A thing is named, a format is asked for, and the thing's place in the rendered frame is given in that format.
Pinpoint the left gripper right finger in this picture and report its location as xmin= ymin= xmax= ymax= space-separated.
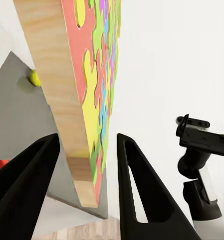
xmin=117 ymin=133 xmax=200 ymax=240

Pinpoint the jigsaw puzzle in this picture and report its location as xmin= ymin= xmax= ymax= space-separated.
xmin=13 ymin=0 xmax=122 ymax=208

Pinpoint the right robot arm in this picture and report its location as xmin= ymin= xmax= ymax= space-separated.
xmin=176 ymin=113 xmax=224 ymax=240

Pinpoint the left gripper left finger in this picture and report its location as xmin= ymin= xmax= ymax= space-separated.
xmin=0 ymin=133 xmax=60 ymax=240

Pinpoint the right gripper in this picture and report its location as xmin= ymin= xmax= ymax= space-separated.
xmin=176 ymin=113 xmax=224 ymax=164

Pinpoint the tennis ball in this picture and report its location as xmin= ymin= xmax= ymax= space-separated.
xmin=29 ymin=69 xmax=41 ymax=87

